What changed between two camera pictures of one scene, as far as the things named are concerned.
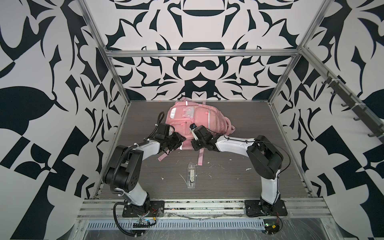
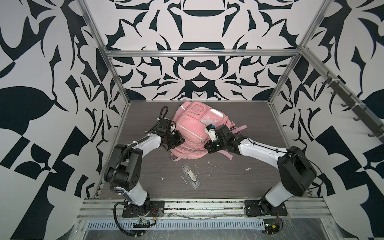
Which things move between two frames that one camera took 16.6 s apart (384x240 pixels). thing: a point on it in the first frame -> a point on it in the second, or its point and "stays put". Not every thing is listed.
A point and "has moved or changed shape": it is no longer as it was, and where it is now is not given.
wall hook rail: [377, 126] stays put
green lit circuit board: [271, 226] stays put
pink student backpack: [184, 113] has moved or changed shape
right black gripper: [195, 146] -> [210, 148]
